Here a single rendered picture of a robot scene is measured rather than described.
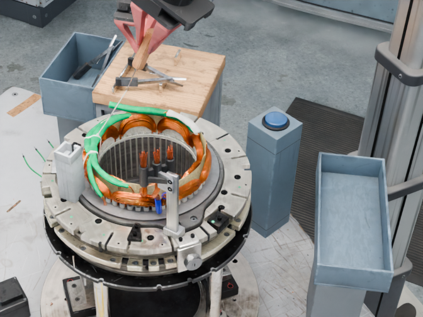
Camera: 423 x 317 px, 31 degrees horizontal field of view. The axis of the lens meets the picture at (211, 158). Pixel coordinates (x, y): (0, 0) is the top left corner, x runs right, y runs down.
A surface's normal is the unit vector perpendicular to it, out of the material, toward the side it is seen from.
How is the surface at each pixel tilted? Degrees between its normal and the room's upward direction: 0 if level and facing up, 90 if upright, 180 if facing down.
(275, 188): 90
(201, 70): 0
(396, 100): 90
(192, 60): 0
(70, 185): 90
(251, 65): 0
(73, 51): 90
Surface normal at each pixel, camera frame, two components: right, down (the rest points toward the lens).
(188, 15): 0.39, -0.62
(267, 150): -0.72, 0.44
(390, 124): -0.89, 0.28
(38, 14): -0.43, 0.58
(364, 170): -0.11, 0.65
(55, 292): 0.04, -0.75
